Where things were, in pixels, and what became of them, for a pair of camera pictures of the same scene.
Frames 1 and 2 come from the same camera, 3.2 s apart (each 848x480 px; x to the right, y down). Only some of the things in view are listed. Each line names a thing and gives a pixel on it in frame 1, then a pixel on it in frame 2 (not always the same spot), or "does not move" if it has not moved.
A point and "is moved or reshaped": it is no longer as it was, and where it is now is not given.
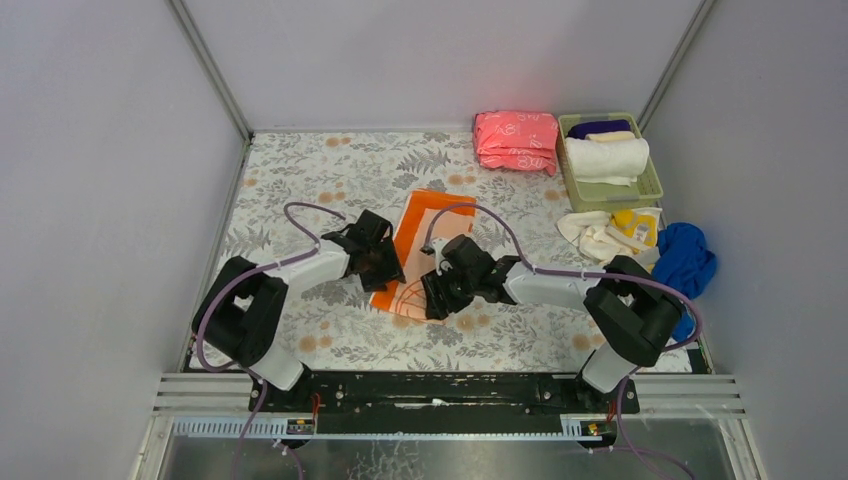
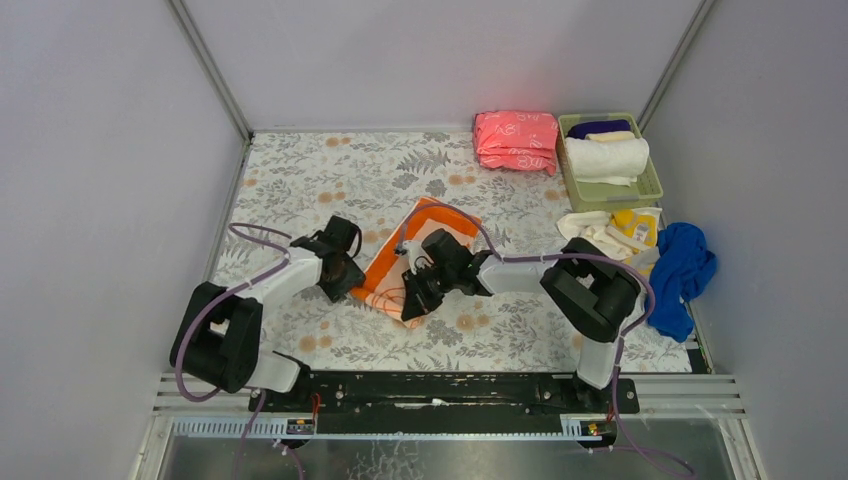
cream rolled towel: [610, 136] does not move
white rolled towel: [614, 161] does not move
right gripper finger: [436, 305] to [422, 294]
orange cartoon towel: [426, 216] is moved or reshaped
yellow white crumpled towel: [627, 231] does not move
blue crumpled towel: [684, 259] does not move
